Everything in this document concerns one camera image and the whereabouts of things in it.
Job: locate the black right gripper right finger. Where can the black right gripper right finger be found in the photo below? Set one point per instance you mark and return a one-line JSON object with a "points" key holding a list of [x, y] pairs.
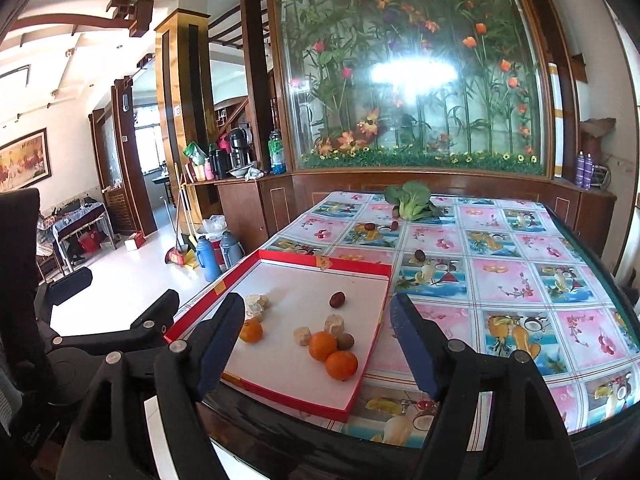
{"points": [[526, 437]]}

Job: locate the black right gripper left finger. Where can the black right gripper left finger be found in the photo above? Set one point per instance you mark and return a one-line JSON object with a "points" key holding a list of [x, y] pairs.
{"points": [[107, 383]]}

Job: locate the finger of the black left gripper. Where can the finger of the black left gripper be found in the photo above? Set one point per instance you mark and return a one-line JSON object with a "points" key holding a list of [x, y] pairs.
{"points": [[57, 292], [161, 312]]}

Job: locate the small orange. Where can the small orange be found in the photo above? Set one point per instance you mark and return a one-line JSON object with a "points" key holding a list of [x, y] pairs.
{"points": [[251, 331]]}

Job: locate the large beige yam chunk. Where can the large beige yam chunk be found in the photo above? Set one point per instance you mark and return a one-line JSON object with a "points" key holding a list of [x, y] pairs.
{"points": [[255, 306]]}

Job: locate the orange fruit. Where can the orange fruit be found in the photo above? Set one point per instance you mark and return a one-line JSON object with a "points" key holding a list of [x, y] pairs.
{"points": [[321, 345], [341, 365]]}

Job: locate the brown kiwi fruit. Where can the brown kiwi fruit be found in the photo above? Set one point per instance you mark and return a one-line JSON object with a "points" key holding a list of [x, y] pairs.
{"points": [[345, 341]]}

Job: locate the blue thermos flask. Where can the blue thermos flask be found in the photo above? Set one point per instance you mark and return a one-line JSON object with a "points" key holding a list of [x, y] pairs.
{"points": [[205, 254]]}

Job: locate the grey thermos flask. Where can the grey thermos flask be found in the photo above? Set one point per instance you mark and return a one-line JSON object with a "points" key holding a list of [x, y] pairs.
{"points": [[231, 249]]}

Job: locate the framed landscape painting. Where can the framed landscape painting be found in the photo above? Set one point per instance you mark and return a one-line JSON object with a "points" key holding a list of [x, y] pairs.
{"points": [[25, 161]]}

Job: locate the red tray with white base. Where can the red tray with white base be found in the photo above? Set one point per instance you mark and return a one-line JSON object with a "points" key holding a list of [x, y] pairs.
{"points": [[299, 288]]}

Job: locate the colourful fruit print tablecloth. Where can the colourful fruit print tablecloth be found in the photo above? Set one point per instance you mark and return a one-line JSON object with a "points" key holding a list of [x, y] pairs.
{"points": [[507, 278]]}

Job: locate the green water bottle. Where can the green water bottle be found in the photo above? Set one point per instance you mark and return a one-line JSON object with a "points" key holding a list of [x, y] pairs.
{"points": [[276, 153]]}

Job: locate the beige yam piece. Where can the beige yam piece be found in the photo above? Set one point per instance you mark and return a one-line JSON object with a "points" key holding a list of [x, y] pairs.
{"points": [[428, 272]]}

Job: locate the dark red jujube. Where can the dark red jujube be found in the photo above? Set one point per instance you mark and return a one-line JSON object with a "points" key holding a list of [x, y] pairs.
{"points": [[419, 255]]}

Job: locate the green bok choy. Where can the green bok choy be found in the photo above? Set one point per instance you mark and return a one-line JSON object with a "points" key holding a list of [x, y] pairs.
{"points": [[413, 201]]}

